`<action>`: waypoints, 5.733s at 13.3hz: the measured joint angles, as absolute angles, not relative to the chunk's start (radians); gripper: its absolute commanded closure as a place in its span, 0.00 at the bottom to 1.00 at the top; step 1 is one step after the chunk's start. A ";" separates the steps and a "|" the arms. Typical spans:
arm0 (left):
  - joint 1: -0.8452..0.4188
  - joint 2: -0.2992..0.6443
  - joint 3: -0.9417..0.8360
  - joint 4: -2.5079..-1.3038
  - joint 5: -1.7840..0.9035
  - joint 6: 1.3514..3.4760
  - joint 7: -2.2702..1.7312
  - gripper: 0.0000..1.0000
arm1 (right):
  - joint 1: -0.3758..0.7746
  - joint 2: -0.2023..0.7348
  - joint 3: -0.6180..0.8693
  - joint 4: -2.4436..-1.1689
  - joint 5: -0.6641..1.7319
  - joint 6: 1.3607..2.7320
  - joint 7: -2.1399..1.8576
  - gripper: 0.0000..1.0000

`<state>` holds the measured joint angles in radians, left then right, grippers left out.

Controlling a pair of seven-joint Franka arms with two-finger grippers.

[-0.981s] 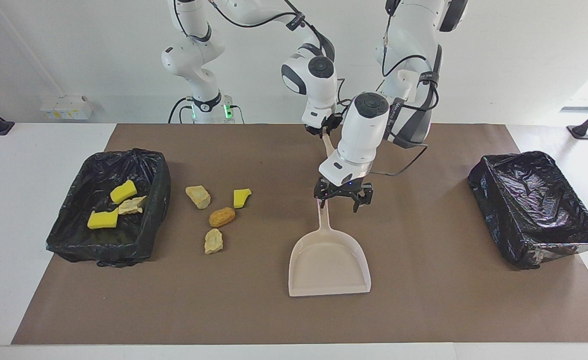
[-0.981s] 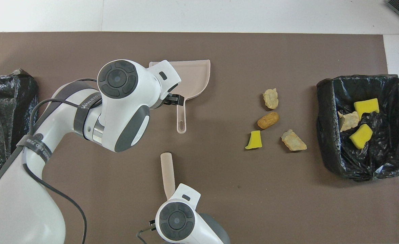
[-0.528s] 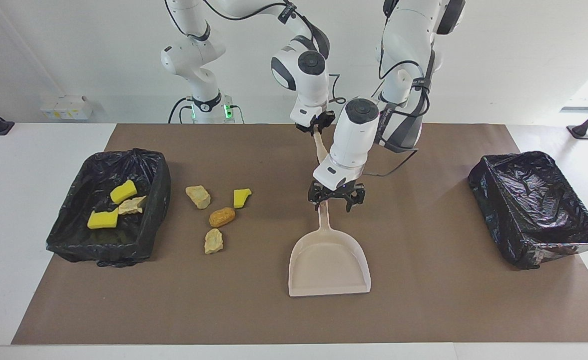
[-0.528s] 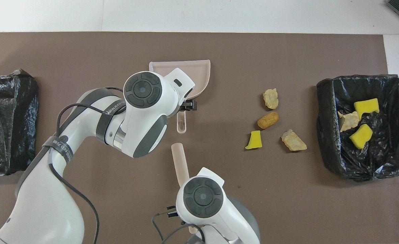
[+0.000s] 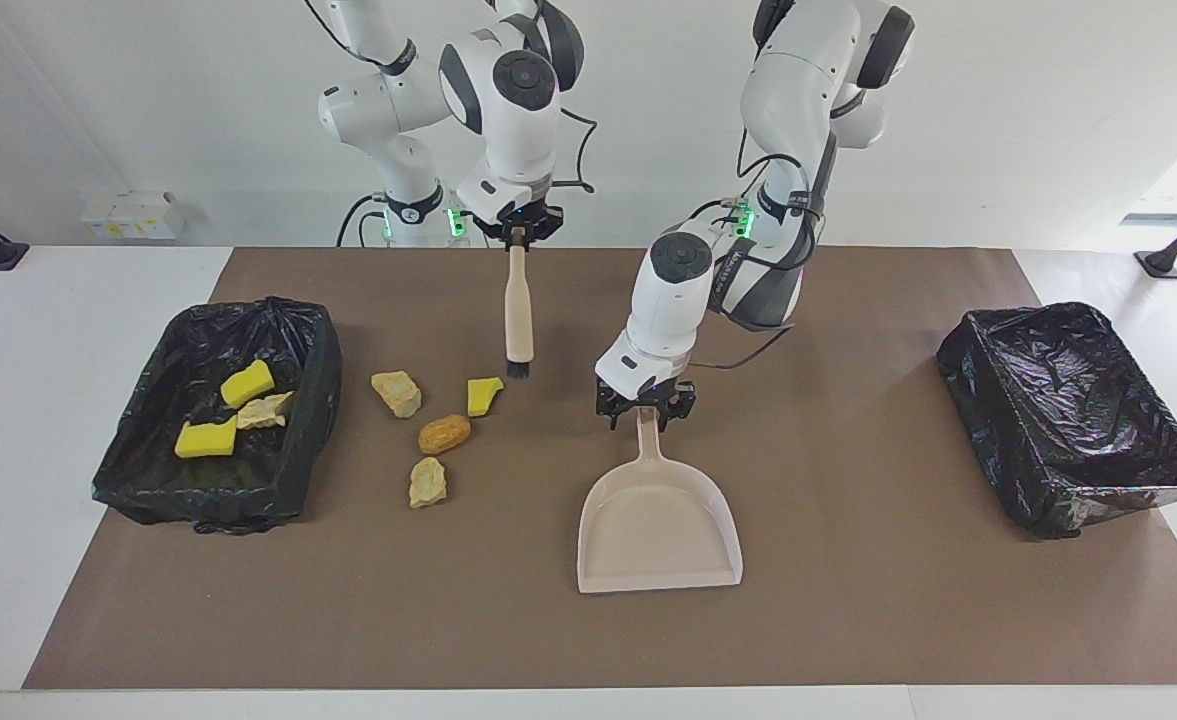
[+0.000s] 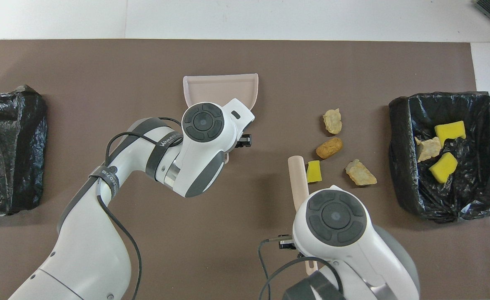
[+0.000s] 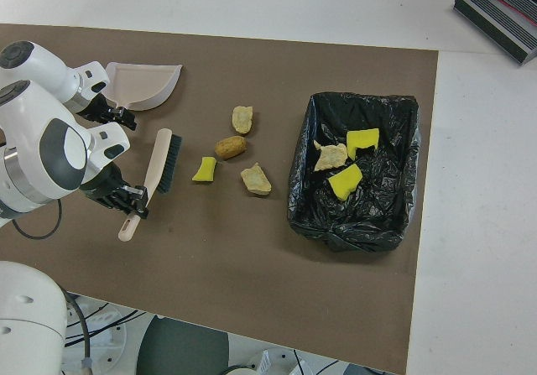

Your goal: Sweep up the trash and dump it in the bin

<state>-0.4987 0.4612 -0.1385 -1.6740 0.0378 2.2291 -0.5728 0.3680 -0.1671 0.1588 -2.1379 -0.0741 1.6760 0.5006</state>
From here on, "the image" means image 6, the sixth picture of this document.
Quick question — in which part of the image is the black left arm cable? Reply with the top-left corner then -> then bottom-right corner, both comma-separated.
97,117 -> 184,300

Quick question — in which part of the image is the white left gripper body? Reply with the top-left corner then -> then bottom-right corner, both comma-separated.
223,98 -> 256,145

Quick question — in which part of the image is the brown table mat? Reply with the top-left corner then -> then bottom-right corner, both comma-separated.
0,39 -> 490,300

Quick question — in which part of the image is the small pale foam chunk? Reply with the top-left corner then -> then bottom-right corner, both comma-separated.
323,108 -> 343,135

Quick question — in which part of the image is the beige plastic dustpan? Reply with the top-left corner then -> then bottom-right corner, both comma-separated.
183,73 -> 259,164

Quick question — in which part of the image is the green and yellow sponge piece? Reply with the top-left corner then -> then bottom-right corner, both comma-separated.
429,152 -> 458,184

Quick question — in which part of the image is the small yellow sponge wedge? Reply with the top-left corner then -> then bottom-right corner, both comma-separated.
307,160 -> 323,183

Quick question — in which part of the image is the black bag lined bin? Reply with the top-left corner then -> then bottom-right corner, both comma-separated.
388,91 -> 490,224
0,84 -> 48,216

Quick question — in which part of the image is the beige hand brush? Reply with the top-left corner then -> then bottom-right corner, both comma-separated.
288,155 -> 318,275

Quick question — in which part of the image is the brown oval foam chunk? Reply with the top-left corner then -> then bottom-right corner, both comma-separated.
316,137 -> 343,160

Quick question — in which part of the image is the large pale foam chunk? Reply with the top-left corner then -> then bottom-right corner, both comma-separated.
345,158 -> 378,186

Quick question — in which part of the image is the notched yellow sponge piece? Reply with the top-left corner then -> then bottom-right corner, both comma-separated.
435,120 -> 466,147

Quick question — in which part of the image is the orange striped foam piece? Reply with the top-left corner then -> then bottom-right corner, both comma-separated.
415,136 -> 442,163

